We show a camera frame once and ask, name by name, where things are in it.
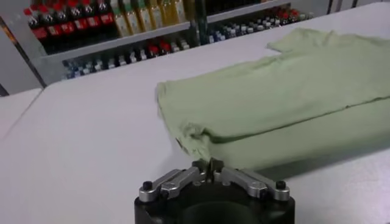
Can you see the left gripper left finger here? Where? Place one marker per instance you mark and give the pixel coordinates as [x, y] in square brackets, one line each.
[176, 182]

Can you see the small white cap dark bottle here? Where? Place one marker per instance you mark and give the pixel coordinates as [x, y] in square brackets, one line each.
[257, 25]
[266, 22]
[248, 27]
[132, 56]
[275, 20]
[111, 61]
[143, 53]
[122, 58]

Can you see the large red cap cola bottle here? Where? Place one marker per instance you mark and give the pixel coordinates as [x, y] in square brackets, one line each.
[39, 32]
[93, 20]
[67, 26]
[106, 17]
[54, 29]
[80, 23]

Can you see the small blue water bottle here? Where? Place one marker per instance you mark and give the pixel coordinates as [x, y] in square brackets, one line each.
[221, 34]
[212, 36]
[78, 68]
[67, 71]

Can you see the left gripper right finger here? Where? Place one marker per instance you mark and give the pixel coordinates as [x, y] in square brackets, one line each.
[250, 182]

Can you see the light green printed t-shirt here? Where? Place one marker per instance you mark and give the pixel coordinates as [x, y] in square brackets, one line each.
[274, 100]

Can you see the small red cap cola bottle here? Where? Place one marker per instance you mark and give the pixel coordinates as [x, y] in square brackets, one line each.
[294, 13]
[153, 49]
[283, 14]
[164, 46]

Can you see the black wall frame post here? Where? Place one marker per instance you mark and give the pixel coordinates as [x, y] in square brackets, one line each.
[22, 52]

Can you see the small green tinted water bottle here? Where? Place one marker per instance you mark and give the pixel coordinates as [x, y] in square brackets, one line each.
[230, 32]
[89, 66]
[100, 64]
[239, 29]

